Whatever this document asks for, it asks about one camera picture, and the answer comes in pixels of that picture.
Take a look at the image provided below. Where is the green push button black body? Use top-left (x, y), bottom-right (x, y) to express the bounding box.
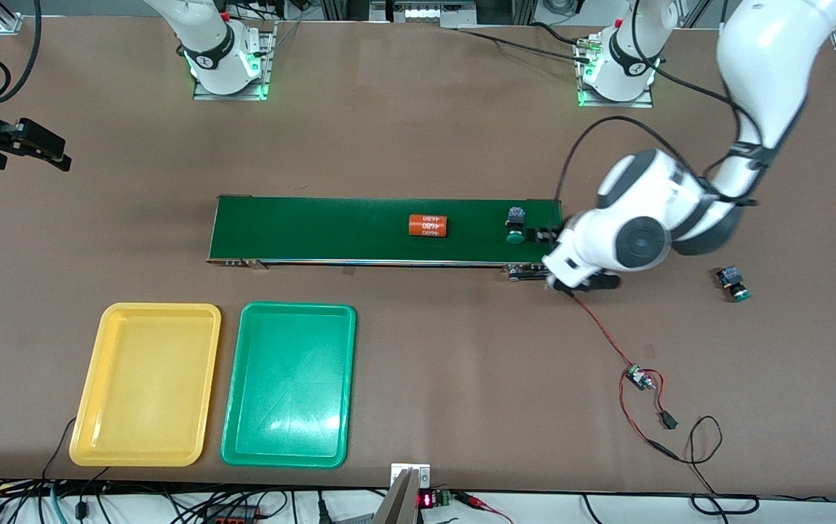
top-left (715, 266), bottom-right (752, 302)
top-left (504, 207), bottom-right (528, 245)

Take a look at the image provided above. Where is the orange cylinder with white print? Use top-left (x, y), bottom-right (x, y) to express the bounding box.
top-left (408, 214), bottom-right (450, 238)

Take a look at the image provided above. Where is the small controller circuit board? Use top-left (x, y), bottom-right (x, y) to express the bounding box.
top-left (624, 364), bottom-right (657, 392)

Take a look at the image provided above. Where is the green conveyor belt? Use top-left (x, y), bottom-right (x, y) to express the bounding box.
top-left (207, 195), bottom-right (570, 282)

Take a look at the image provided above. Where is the white light panel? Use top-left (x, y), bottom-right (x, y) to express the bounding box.
top-left (387, 0), bottom-right (478, 26)

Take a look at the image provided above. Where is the red clip lead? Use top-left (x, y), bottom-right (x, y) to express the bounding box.
top-left (454, 491), bottom-right (517, 524)

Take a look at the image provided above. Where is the yellow plastic tray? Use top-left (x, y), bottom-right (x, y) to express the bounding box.
top-left (69, 302), bottom-right (222, 467)

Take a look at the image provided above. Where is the green plastic tray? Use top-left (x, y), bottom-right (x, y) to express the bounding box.
top-left (220, 301), bottom-right (357, 469)

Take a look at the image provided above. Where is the red and black power strip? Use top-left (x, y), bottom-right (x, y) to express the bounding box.
top-left (203, 504), bottom-right (262, 524)

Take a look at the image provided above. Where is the red and black wire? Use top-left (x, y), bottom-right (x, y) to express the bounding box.
top-left (570, 290), bottom-right (680, 461)

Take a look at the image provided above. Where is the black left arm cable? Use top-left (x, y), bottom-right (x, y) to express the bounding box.
top-left (556, 0), bottom-right (760, 208)

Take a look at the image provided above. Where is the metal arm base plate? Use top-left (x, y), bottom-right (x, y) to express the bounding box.
top-left (576, 73), bottom-right (656, 109)
top-left (192, 20), bottom-right (278, 101)

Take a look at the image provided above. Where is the black cable on table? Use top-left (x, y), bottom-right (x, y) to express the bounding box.
top-left (454, 28), bottom-right (593, 63)
top-left (530, 20), bottom-right (600, 48)

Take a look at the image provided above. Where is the thin black looped cable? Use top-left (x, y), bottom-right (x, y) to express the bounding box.
top-left (680, 416), bottom-right (760, 515)

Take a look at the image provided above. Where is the grey metal camera bracket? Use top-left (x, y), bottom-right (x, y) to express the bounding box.
top-left (389, 463), bottom-right (431, 524)

